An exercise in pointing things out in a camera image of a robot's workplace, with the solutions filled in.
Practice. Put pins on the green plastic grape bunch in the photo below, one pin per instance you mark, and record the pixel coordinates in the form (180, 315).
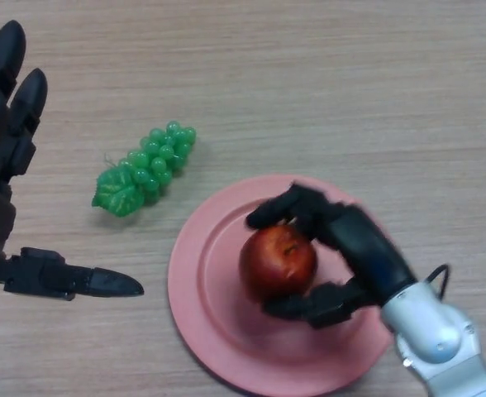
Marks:
(154, 161)

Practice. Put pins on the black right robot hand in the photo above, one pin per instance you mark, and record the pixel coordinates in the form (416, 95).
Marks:
(367, 252)

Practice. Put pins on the pink round plate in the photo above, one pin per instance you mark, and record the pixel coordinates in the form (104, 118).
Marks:
(210, 289)

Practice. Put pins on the red apple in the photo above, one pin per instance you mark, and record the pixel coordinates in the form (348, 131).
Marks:
(276, 264)

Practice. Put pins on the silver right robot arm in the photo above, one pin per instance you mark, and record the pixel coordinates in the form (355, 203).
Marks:
(429, 326)

